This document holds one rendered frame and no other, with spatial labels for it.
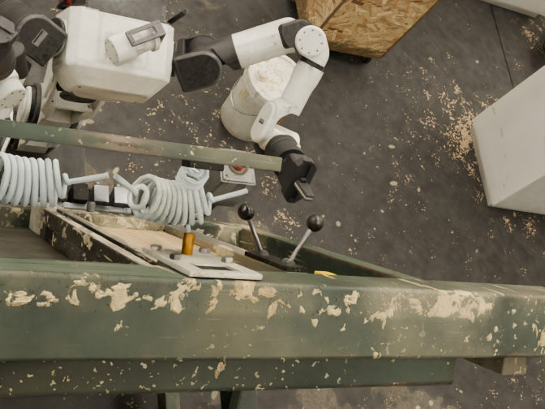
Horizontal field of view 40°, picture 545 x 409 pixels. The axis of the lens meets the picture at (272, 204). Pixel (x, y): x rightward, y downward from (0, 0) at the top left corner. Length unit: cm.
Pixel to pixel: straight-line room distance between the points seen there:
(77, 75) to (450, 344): 109
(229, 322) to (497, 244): 343
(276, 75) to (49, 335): 265
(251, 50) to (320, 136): 198
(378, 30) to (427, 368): 282
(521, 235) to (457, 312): 334
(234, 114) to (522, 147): 160
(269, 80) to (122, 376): 239
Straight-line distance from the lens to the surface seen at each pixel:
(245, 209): 160
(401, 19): 399
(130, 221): 213
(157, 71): 186
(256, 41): 190
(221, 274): 92
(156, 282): 89
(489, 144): 439
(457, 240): 409
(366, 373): 133
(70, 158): 302
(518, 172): 420
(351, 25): 394
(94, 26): 183
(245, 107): 340
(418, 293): 108
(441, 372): 143
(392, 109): 424
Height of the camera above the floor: 275
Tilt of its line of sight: 52 degrees down
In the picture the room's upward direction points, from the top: 48 degrees clockwise
